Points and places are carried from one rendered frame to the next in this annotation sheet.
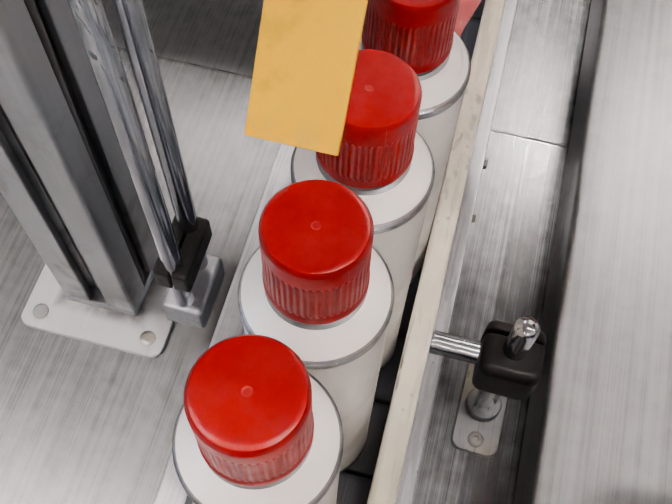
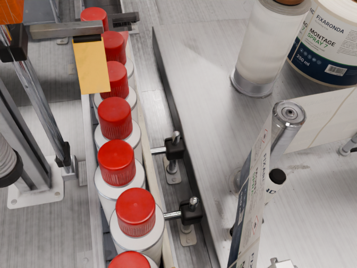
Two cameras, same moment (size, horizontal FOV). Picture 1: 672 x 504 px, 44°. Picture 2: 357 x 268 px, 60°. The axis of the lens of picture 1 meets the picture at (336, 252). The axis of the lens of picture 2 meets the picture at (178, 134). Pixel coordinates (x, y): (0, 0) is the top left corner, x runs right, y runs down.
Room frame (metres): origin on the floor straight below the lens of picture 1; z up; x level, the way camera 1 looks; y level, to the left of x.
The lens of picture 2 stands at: (-0.08, 0.05, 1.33)
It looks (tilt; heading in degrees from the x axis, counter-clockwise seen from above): 56 degrees down; 329
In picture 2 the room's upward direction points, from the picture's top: 8 degrees clockwise
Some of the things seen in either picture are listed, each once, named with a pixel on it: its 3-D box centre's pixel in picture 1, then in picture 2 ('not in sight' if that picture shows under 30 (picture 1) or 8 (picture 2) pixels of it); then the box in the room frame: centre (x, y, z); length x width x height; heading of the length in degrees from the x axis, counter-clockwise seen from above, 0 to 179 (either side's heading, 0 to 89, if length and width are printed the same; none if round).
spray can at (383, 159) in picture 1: (356, 243); (119, 125); (0.17, -0.01, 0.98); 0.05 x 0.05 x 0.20
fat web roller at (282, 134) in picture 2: not in sight; (264, 154); (0.06, -0.17, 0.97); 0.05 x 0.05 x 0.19
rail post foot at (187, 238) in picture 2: not in sight; (186, 227); (0.04, -0.06, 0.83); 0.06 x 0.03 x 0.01; 166
